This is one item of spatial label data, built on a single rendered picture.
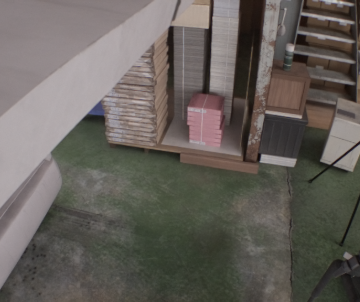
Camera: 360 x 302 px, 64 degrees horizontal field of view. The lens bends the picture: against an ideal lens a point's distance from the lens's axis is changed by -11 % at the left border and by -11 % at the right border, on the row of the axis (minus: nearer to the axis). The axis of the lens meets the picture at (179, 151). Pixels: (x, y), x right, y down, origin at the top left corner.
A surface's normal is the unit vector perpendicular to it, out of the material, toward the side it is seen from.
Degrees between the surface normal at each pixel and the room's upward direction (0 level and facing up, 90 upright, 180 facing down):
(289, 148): 90
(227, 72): 90
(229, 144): 0
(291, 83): 90
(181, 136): 0
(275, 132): 90
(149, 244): 0
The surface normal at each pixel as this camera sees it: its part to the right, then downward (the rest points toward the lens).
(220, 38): -0.24, 0.61
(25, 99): 0.92, 0.39
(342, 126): -0.47, 0.55
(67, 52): 0.17, -0.72
